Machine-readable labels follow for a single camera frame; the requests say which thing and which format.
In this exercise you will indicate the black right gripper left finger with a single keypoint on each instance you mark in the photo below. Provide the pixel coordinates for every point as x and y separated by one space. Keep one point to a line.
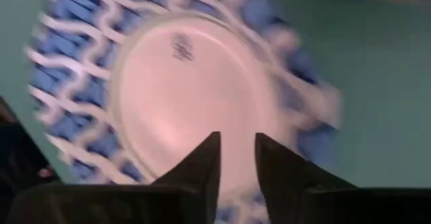
188 197

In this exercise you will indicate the large blue white petal bowl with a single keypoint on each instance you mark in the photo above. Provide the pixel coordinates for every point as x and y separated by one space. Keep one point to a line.
188 99

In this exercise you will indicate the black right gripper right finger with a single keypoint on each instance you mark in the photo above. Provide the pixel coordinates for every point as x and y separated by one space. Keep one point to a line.
289 190

